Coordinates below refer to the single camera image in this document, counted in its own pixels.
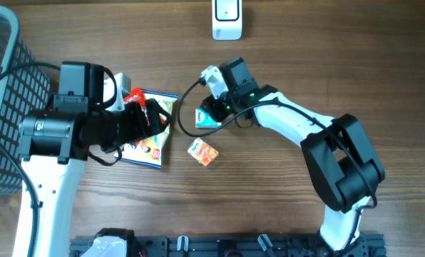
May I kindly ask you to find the teal tissue pack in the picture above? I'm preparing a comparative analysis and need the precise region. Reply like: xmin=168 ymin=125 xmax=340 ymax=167
xmin=195 ymin=109 xmax=222 ymax=129

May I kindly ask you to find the red snack bag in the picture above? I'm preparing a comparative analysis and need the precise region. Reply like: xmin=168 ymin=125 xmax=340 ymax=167
xmin=123 ymin=88 xmax=150 ymax=138

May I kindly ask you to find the orange tissue pack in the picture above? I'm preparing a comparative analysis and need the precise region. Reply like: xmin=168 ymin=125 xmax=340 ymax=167
xmin=188 ymin=138 xmax=219 ymax=166

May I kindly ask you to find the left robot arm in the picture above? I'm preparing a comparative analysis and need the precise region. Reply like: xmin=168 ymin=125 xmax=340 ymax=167
xmin=13 ymin=61 xmax=171 ymax=256

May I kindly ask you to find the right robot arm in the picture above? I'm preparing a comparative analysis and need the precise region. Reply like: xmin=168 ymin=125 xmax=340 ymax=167
xmin=199 ymin=57 xmax=385 ymax=256

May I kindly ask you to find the white barcode scanner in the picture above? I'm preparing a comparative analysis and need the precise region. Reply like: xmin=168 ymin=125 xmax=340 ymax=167
xmin=211 ymin=0 xmax=242 ymax=41

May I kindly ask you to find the dark grey mesh basket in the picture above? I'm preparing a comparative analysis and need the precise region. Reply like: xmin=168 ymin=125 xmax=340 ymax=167
xmin=0 ymin=6 xmax=51 ymax=194

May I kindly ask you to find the black right camera cable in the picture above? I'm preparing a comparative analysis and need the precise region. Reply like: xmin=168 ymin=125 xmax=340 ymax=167
xmin=176 ymin=79 xmax=378 ymax=254

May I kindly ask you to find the black camera cable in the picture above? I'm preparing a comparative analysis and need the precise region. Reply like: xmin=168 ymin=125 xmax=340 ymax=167
xmin=176 ymin=79 xmax=378 ymax=254
xmin=0 ymin=62 xmax=62 ymax=257

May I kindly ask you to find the black left camera cable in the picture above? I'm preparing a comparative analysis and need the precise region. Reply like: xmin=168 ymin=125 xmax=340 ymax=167
xmin=0 ymin=62 xmax=62 ymax=257

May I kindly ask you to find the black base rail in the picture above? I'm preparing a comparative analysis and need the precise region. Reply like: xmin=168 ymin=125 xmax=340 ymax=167
xmin=68 ymin=233 xmax=387 ymax=257

